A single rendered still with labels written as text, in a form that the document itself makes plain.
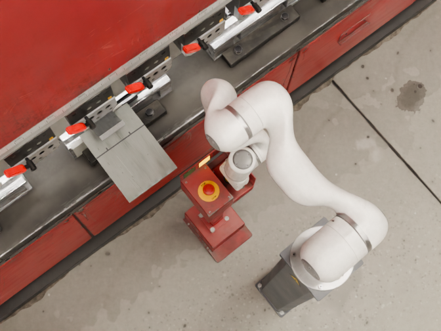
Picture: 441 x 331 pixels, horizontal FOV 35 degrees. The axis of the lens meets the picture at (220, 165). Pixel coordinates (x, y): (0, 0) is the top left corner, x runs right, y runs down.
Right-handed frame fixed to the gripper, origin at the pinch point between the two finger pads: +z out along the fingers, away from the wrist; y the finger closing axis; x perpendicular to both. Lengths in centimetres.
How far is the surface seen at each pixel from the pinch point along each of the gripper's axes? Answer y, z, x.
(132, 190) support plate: -13.4, -25.0, -30.9
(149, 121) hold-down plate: -29.8, -14.1, -12.5
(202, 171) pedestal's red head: -7.6, -3.4, -7.3
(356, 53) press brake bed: -16, 71, 96
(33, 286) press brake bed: -21, 71, -83
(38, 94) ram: -39, -70, -38
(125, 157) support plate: -23.2, -24.2, -26.6
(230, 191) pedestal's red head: 3.0, 3.2, -2.8
